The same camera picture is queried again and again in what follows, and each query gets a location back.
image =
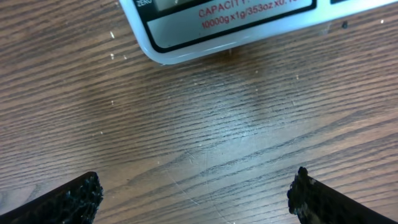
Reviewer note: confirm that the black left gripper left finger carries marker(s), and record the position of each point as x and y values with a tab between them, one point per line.
75	202

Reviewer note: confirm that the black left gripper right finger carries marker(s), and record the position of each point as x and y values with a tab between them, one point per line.
315	203

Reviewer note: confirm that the white digital kitchen scale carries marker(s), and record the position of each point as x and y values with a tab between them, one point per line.
174	31

